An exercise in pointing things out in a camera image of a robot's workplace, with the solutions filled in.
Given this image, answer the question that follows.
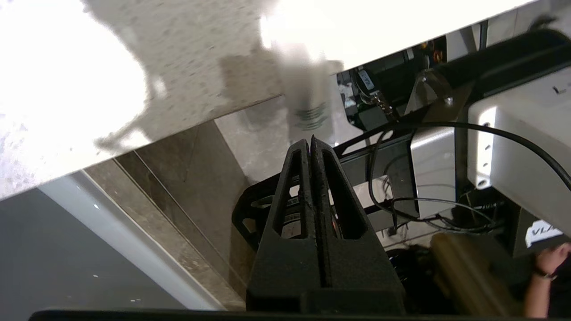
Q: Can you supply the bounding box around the long thin black cable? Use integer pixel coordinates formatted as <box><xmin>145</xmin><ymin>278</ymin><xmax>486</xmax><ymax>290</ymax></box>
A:
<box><xmin>368</xmin><ymin>121</ymin><xmax>571</xmax><ymax>233</ymax></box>

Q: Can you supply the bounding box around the white bathtub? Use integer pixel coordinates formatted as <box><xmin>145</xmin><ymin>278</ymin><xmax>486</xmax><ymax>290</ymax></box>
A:
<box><xmin>0</xmin><ymin>171</ymin><xmax>224</xmax><ymax>311</ymax></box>

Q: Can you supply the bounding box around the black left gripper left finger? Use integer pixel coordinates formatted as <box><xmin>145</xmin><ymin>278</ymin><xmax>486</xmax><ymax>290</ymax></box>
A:
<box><xmin>247</xmin><ymin>139</ymin><xmax>323</xmax><ymax>311</ymax></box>

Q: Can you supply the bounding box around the person's hand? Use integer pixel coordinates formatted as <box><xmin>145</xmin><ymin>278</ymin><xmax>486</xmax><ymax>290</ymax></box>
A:
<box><xmin>534</xmin><ymin>243</ymin><xmax>571</xmax><ymax>278</ymax></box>

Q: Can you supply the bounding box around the brass coloured cylinder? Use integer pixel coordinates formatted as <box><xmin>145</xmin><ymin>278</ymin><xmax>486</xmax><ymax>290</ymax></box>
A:
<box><xmin>430</xmin><ymin>232</ymin><xmax>525</xmax><ymax>318</ymax></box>

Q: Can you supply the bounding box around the white robot chassis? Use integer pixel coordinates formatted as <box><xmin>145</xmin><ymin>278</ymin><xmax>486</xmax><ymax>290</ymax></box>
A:
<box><xmin>410</xmin><ymin>67</ymin><xmax>571</xmax><ymax>238</ymax></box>

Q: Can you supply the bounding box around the person's forearm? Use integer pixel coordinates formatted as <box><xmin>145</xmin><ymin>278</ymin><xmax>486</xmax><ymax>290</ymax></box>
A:
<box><xmin>523</xmin><ymin>271</ymin><xmax>556</xmax><ymax>318</ymax></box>

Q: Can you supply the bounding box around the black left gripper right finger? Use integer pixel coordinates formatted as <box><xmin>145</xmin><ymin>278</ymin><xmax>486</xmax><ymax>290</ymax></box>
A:
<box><xmin>311</xmin><ymin>136</ymin><xmax>405</xmax><ymax>313</ymax></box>

